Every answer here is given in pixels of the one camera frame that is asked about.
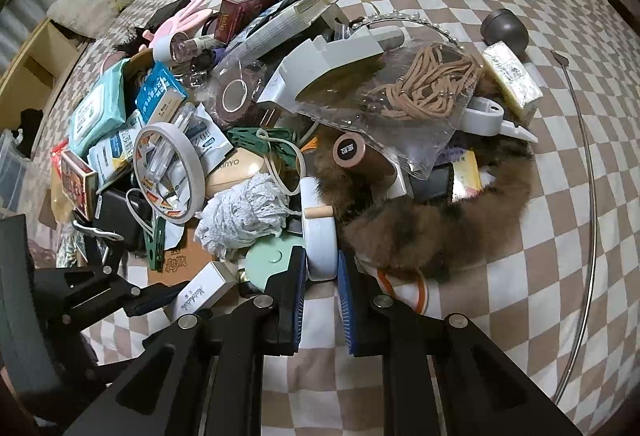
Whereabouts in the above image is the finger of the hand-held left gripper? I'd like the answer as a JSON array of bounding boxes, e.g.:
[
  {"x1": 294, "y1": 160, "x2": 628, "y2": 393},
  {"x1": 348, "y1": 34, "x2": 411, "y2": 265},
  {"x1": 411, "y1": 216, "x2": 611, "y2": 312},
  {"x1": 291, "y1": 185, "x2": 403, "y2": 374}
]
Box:
[{"x1": 32, "y1": 263, "x2": 195, "y2": 333}]

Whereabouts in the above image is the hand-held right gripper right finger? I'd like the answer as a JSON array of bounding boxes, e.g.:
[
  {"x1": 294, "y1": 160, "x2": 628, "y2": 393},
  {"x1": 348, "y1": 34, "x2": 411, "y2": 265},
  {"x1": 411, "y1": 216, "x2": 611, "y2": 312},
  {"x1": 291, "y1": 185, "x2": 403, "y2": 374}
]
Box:
[{"x1": 337, "y1": 249, "x2": 584, "y2": 436}]

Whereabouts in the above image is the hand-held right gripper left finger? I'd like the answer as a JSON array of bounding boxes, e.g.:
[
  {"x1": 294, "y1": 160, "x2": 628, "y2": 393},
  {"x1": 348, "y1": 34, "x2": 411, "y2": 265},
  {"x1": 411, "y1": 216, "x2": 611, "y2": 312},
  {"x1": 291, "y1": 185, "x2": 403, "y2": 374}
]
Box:
[{"x1": 65, "y1": 245, "x2": 308, "y2": 436}]

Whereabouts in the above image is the white round case wooden knob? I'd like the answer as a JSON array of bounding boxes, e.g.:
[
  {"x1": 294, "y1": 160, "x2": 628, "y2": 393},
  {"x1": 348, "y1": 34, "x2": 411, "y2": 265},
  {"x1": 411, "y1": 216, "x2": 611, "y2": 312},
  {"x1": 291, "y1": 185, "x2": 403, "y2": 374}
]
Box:
[{"x1": 299, "y1": 175, "x2": 342, "y2": 283}]

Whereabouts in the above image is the white slim carton box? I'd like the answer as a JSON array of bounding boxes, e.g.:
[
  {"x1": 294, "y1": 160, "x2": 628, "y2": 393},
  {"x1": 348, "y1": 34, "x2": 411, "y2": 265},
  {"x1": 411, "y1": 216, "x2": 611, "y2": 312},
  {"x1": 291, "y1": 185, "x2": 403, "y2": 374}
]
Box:
[{"x1": 171, "y1": 260, "x2": 239, "y2": 323}]

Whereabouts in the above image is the clear plastic storage container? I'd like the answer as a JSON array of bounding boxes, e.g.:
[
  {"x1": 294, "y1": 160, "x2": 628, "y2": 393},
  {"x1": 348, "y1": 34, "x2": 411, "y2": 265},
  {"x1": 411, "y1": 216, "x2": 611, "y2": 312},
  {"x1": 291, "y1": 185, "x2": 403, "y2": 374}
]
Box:
[{"x1": 0, "y1": 129, "x2": 32, "y2": 217}]

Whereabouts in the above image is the green clothespin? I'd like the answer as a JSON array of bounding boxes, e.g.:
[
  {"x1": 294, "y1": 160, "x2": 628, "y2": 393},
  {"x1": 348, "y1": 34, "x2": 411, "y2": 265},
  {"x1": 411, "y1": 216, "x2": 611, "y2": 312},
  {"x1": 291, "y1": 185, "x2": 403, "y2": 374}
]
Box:
[
  {"x1": 141, "y1": 210, "x2": 169, "y2": 273},
  {"x1": 226, "y1": 125, "x2": 312, "y2": 178}
]

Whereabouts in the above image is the brown cardboard piece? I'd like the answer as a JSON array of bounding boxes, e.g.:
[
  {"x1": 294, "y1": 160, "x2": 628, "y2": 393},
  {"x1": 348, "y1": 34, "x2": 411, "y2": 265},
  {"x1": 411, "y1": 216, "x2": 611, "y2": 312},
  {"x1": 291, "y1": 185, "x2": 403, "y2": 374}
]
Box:
[{"x1": 124, "y1": 235, "x2": 219, "y2": 290}]

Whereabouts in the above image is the white yarn mop head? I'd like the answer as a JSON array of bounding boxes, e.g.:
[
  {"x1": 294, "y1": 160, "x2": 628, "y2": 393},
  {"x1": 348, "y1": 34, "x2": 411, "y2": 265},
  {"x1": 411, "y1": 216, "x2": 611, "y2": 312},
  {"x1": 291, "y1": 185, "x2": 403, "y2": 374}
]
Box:
[{"x1": 192, "y1": 170, "x2": 294, "y2": 263}]

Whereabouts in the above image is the red printed matchbox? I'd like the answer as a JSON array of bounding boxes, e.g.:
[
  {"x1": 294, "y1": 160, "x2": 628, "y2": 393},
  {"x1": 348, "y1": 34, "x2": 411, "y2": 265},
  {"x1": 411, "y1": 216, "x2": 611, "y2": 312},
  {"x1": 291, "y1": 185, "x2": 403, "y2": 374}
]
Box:
[{"x1": 59, "y1": 149, "x2": 99, "y2": 223}]

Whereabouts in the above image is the brown fur collar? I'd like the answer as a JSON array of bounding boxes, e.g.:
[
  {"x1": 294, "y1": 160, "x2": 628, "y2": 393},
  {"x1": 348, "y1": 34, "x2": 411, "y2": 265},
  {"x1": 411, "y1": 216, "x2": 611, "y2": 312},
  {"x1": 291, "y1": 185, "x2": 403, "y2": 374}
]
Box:
[{"x1": 304, "y1": 120, "x2": 539, "y2": 285}]

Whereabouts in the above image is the white double-sided tape roll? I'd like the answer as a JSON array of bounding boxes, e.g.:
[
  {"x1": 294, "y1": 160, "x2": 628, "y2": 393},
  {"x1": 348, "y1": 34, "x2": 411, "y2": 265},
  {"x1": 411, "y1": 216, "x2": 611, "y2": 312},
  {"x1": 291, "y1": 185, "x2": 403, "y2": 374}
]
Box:
[{"x1": 132, "y1": 120, "x2": 207, "y2": 225}]

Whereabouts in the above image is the beige oval case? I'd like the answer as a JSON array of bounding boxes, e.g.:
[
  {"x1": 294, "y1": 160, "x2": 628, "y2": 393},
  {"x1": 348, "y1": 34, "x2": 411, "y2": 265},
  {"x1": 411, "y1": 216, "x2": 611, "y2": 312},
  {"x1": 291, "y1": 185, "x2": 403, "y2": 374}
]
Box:
[{"x1": 204, "y1": 145, "x2": 274, "y2": 200}]

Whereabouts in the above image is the brown cylinder bottle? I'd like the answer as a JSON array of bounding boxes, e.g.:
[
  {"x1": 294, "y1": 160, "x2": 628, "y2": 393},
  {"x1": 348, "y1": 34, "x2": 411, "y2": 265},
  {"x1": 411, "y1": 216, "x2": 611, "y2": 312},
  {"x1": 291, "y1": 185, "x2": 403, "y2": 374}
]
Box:
[{"x1": 331, "y1": 130, "x2": 402, "y2": 198}]

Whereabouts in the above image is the red yellow snack packet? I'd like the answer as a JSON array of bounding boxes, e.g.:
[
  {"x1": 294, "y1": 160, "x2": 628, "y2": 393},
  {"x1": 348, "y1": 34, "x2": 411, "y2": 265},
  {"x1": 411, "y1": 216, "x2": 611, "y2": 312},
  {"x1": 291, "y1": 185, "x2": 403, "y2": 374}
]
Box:
[{"x1": 49, "y1": 137, "x2": 72, "y2": 183}]

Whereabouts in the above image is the light blue wet wipes pack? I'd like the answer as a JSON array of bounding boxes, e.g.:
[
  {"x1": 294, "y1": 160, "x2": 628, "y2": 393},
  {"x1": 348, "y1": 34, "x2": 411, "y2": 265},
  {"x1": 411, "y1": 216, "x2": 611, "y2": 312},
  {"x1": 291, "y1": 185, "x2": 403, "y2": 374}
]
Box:
[{"x1": 67, "y1": 60, "x2": 129, "y2": 160}]

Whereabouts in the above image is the dark cloth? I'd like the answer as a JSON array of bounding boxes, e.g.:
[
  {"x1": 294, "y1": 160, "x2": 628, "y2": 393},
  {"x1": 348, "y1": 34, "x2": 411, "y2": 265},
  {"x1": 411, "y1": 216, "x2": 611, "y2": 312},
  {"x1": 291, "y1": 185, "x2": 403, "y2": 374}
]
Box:
[{"x1": 14, "y1": 108, "x2": 44, "y2": 153}]

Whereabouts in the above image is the blue white carton box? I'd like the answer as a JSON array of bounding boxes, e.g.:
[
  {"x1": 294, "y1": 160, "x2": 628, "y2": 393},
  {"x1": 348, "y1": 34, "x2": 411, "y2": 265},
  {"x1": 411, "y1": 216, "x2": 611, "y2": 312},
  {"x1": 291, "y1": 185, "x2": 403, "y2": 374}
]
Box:
[{"x1": 134, "y1": 61, "x2": 189, "y2": 125}]

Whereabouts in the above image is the brown tape roll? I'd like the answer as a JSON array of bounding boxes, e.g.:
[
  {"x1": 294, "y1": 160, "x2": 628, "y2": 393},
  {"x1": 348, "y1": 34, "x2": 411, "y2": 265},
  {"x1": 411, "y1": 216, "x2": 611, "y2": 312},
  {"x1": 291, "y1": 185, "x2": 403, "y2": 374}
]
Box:
[{"x1": 206, "y1": 65, "x2": 267, "y2": 128}]

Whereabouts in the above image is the white plastic clip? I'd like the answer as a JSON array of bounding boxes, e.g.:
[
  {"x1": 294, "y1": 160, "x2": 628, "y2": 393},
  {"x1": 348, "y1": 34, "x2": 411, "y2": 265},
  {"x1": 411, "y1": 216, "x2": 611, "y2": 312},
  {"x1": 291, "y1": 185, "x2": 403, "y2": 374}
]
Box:
[{"x1": 451, "y1": 95, "x2": 539, "y2": 145}]

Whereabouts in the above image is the wooden shelf unit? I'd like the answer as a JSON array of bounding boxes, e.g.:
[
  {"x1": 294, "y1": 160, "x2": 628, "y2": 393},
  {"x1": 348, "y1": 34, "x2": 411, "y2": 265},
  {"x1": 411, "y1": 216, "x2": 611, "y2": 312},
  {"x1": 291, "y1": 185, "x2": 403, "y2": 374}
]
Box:
[{"x1": 0, "y1": 16, "x2": 95, "y2": 133}]

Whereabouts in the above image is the white grey plastic holder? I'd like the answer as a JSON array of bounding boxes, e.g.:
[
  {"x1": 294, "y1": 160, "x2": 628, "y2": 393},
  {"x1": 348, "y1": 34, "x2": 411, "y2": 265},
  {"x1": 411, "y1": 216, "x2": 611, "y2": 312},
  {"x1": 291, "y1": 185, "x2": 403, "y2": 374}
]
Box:
[{"x1": 254, "y1": 23, "x2": 407, "y2": 115}]

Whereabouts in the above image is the small white bottle clear cap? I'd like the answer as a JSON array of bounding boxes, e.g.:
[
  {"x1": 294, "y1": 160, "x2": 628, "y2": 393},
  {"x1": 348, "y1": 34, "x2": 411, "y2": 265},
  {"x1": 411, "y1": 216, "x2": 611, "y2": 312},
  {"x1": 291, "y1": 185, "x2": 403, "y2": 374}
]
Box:
[{"x1": 151, "y1": 29, "x2": 194, "y2": 66}]

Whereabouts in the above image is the white folded paper carton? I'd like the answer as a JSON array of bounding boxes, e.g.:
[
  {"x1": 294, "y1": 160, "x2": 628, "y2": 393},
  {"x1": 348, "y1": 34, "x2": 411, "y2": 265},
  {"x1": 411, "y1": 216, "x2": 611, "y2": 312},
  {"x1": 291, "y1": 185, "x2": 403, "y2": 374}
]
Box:
[{"x1": 249, "y1": 0, "x2": 342, "y2": 63}]

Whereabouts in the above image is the black flat box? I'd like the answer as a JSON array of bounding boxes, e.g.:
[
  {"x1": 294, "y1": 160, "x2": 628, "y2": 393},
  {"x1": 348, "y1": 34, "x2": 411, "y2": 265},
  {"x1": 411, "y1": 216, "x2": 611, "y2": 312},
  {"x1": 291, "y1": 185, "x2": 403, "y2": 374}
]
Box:
[{"x1": 149, "y1": 0, "x2": 194, "y2": 30}]

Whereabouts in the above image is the gold foil wrapped block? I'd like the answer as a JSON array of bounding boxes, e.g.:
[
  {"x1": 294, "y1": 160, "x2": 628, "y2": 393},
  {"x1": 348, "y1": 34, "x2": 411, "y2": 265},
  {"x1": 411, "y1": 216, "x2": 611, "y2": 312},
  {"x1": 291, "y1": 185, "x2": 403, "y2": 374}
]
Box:
[{"x1": 481, "y1": 40, "x2": 544, "y2": 120}]

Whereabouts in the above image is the dark red carton box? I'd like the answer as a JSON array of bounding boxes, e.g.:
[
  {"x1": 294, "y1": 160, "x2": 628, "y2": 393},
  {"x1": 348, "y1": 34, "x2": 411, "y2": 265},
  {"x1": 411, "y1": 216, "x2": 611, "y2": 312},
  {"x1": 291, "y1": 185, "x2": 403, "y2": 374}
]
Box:
[{"x1": 216, "y1": 0, "x2": 279, "y2": 46}]

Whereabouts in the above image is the white fluffy pillow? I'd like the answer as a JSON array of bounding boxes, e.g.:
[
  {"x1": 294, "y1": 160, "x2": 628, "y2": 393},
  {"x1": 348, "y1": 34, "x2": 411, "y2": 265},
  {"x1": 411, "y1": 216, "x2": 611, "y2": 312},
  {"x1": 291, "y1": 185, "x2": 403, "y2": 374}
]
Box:
[{"x1": 46, "y1": 0, "x2": 122, "y2": 40}]

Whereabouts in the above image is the grey curtain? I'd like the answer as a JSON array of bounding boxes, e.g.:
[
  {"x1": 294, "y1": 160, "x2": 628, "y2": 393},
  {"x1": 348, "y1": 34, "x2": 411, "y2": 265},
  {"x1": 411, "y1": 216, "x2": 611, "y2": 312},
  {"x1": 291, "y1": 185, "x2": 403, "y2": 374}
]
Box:
[{"x1": 0, "y1": 0, "x2": 57, "y2": 54}]

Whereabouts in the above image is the pearl headband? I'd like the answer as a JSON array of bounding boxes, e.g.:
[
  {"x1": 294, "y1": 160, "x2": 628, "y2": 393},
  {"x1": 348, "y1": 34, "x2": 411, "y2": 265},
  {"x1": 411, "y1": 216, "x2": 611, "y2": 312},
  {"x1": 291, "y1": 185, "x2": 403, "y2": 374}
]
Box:
[{"x1": 344, "y1": 10, "x2": 462, "y2": 48}]

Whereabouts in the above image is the dark grey dome knob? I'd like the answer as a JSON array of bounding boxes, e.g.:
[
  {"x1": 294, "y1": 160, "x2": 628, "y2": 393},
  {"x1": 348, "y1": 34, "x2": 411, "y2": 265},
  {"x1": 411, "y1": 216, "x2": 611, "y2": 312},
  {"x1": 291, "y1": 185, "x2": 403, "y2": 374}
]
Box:
[{"x1": 479, "y1": 8, "x2": 529, "y2": 58}]

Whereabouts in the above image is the black pouch with strap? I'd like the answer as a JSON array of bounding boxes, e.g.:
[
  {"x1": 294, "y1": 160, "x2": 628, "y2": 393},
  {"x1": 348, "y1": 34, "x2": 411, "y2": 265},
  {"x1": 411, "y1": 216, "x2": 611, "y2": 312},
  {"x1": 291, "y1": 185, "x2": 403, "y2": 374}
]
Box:
[{"x1": 91, "y1": 187, "x2": 152, "y2": 253}]

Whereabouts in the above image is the clear bag of hair ties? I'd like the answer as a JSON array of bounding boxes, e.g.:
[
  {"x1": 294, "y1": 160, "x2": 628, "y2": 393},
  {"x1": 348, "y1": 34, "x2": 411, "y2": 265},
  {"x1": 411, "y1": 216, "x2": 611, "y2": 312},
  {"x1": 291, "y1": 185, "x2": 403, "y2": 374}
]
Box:
[{"x1": 294, "y1": 40, "x2": 487, "y2": 180}]

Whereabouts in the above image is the thin metal wire rod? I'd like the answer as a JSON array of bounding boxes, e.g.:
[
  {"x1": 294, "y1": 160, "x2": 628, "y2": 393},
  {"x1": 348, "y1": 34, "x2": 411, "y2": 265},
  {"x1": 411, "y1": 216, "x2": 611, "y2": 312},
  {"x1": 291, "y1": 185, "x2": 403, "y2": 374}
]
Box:
[{"x1": 549, "y1": 48, "x2": 599, "y2": 403}]

